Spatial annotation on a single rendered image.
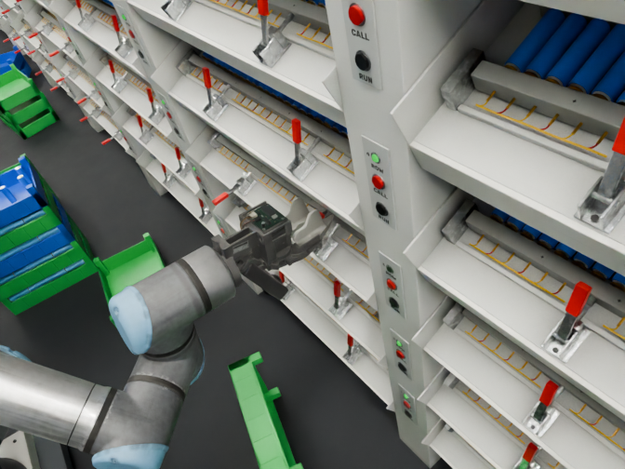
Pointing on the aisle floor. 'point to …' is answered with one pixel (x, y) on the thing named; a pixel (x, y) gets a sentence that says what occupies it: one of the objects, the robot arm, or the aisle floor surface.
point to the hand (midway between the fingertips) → (324, 220)
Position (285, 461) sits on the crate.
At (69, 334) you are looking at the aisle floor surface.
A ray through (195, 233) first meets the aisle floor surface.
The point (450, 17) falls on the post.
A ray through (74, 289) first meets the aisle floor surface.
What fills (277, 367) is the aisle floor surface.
